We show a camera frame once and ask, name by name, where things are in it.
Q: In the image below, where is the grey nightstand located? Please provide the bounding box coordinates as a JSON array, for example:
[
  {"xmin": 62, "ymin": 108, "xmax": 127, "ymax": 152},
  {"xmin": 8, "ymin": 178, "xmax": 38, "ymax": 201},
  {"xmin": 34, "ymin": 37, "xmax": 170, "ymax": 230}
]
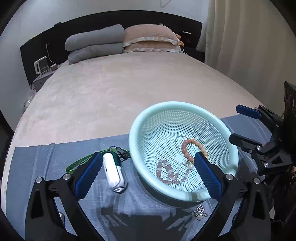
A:
[{"xmin": 33, "ymin": 64, "xmax": 61, "ymax": 92}]

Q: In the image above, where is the blue cloth mat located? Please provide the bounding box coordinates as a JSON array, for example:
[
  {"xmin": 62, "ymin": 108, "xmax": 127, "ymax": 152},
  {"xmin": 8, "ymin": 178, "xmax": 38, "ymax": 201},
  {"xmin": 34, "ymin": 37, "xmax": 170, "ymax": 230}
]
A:
[{"xmin": 6, "ymin": 114, "xmax": 282, "ymax": 241}]

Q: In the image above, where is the black headboard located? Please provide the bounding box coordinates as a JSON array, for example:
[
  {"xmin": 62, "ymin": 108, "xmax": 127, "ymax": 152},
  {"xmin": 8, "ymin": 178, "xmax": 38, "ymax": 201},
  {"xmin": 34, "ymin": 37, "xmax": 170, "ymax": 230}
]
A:
[{"xmin": 20, "ymin": 10, "xmax": 203, "ymax": 84}]

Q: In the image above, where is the mint green plastic basket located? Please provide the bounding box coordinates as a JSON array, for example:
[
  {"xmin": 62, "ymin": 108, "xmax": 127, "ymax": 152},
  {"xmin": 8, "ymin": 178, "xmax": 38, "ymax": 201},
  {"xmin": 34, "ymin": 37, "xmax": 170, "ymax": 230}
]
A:
[{"xmin": 129, "ymin": 101, "xmax": 239, "ymax": 202}]

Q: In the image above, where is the orange bead bracelet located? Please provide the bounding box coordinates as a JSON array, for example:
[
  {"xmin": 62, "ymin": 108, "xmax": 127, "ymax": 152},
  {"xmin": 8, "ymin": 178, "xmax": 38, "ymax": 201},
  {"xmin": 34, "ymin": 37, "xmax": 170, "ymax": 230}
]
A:
[{"xmin": 181, "ymin": 138, "xmax": 209, "ymax": 163}]

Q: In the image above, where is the brown teddy bear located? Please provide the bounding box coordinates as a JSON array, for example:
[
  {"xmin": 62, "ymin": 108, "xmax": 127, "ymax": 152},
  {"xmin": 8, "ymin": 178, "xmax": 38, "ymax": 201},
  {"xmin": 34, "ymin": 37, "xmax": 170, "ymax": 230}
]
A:
[{"xmin": 176, "ymin": 34, "xmax": 184, "ymax": 48}]

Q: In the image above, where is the pink bead bracelet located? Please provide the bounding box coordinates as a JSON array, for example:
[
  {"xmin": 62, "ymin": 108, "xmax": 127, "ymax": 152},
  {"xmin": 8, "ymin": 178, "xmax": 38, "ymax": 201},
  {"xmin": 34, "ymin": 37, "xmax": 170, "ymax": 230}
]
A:
[{"xmin": 156, "ymin": 161, "xmax": 182, "ymax": 185}]

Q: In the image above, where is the beige bed blanket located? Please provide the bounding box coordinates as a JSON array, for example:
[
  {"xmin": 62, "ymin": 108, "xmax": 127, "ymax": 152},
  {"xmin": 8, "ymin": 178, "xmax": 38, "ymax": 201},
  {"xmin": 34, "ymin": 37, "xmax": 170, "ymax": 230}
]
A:
[{"xmin": 1, "ymin": 52, "xmax": 260, "ymax": 209}]

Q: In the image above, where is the pink ruffled pillow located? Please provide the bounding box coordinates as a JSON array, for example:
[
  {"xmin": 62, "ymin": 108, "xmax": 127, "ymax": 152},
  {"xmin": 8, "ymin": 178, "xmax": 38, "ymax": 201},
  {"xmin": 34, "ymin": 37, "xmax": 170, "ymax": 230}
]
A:
[{"xmin": 122, "ymin": 24, "xmax": 181, "ymax": 53}]

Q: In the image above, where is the green lanyard strap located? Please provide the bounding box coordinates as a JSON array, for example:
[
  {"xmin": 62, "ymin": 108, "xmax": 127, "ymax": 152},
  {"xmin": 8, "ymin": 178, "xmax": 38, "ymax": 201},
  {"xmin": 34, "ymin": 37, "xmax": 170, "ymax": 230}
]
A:
[{"xmin": 65, "ymin": 146, "xmax": 132, "ymax": 173}]

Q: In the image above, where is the grey folded quilt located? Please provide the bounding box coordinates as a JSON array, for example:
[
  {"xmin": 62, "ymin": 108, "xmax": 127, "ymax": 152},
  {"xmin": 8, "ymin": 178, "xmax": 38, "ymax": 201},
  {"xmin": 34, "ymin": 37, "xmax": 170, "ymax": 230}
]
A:
[
  {"xmin": 68, "ymin": 42, "xmax": 123, "ymax": 65},
  {"xmin": 65, "ymin": 24, "xmax": 125, "ymax": 52}
]

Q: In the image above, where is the lower grey folded quilt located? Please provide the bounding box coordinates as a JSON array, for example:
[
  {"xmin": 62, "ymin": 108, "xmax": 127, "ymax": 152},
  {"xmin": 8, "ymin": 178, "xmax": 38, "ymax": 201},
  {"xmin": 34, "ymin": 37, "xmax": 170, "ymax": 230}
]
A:
[{"xmin": 68, "ymin": 42, "xmax": 123, "ymax": 65}]

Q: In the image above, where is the upper grey folded quilt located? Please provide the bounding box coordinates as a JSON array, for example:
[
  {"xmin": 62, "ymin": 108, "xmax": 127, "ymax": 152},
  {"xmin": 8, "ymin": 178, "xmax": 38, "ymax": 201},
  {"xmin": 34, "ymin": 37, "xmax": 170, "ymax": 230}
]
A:
[{"xmin": 65, "ymin": 24, "xmax": 125, "ymax": 52}]

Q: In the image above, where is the cream curtain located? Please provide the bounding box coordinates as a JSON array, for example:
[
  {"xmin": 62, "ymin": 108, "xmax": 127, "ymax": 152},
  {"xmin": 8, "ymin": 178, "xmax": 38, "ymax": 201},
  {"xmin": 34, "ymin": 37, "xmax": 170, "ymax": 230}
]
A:
[{"xmin": 205, "ymin": 1, "xmax": 295, "ymax": 115}]

